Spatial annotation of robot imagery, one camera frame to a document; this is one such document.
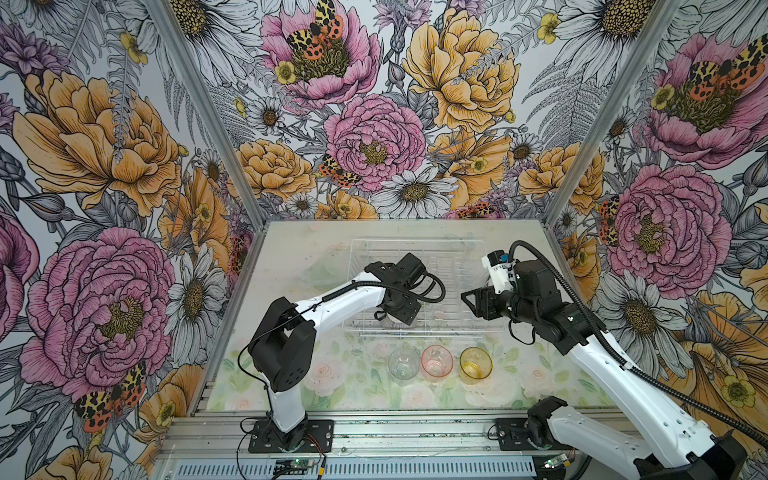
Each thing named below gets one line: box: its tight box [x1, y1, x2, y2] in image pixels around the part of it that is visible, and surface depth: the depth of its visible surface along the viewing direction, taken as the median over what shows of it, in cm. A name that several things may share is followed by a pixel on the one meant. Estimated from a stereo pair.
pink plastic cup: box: [421, 344, 454, 383], surface depth 86 cm
